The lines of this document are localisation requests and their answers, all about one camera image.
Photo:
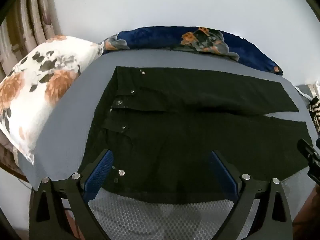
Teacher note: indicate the beige patterned curtain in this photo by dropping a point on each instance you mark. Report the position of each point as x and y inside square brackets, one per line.
[25, 17]

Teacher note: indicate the black white striped cloth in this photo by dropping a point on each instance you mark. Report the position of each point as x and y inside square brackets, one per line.
[315, 112]

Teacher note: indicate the person's right forearm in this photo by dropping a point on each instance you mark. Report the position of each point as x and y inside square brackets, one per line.
[308, 210]

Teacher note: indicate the grey cloth with white trim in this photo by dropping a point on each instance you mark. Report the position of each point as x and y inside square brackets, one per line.
[306, 90]

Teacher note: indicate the navy floral blanket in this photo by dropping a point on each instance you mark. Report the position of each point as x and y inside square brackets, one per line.
[155, 38]

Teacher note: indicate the black pants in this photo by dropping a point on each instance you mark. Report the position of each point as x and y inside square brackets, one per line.
[200, 130]

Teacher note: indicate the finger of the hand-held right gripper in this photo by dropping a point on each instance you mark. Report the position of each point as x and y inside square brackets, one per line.
[310, 153]

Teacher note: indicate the grey mesh mattress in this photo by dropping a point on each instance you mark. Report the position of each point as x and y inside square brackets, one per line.
[75, 105]

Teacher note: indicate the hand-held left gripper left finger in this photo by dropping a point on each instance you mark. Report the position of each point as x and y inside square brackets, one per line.
[101, 171]

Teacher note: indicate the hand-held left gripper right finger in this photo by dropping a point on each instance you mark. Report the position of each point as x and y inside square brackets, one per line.
[222, 172]

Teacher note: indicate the white floral pillow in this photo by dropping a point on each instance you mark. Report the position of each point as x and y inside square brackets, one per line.
[37, 85]

